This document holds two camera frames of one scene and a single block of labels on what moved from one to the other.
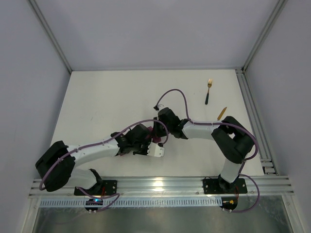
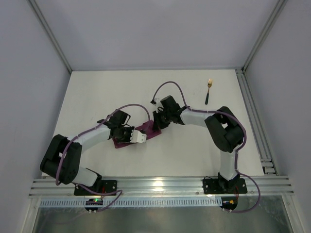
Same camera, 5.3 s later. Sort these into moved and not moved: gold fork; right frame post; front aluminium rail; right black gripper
Moved: right black gripper
Not moved: right frame post; front aluminium rail; gold fork
